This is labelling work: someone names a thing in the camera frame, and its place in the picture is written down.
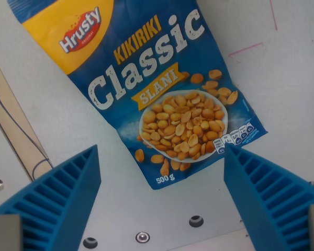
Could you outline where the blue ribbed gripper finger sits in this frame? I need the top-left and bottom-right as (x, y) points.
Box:
(0, 144), (102, 251)
(223, 143), (314, 251)

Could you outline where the blue Hrusty peanut bag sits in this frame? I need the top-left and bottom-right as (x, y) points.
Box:
(7, 0), (269, 191)

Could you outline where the light wooden strip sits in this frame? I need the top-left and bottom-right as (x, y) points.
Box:
(0, 49), (53, 182)

